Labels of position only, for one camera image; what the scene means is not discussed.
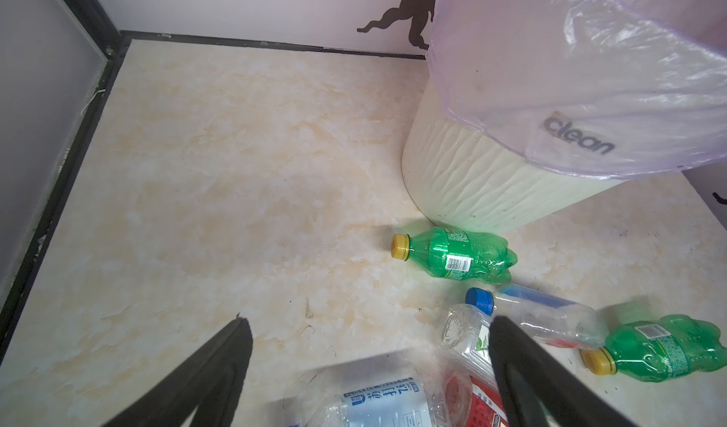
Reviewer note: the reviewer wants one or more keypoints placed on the clear bottle green white label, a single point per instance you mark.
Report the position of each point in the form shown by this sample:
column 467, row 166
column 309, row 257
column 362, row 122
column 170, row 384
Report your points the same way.
column 465, row 337

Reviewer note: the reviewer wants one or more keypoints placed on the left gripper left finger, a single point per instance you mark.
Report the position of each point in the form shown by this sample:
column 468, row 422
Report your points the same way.
column 205, row 388

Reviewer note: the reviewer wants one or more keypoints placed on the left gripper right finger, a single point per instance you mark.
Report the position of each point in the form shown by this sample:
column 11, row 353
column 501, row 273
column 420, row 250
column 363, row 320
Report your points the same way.
column 534, row 387

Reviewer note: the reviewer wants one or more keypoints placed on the clear bottle blue cap red label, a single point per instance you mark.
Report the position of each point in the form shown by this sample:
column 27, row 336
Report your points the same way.
column 553, row 321

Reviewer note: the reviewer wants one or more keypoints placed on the cream plastic waste bin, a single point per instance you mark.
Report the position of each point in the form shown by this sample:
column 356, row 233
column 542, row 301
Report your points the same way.
column 460, row 178

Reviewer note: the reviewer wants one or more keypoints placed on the orange drink red label bottle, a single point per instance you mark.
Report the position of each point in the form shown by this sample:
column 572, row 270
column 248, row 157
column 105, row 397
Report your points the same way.
column 472, row 403

